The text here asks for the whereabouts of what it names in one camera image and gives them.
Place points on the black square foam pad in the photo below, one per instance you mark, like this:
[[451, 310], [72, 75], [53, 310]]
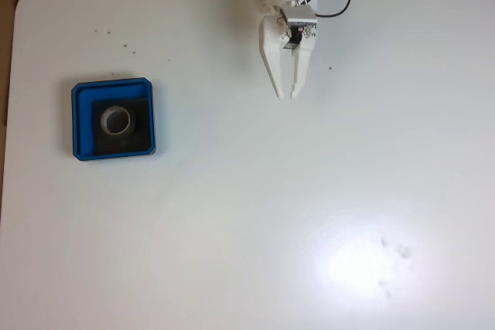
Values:
[[102, 144]]

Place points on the white camera box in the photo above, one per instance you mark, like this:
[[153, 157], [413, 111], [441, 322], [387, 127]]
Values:
[[299, 16]]

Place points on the blue square box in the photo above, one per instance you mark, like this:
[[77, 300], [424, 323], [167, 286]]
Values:
[[75, 121]]

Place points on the black tape roll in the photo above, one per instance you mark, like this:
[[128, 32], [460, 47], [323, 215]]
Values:
[[103, 123]]

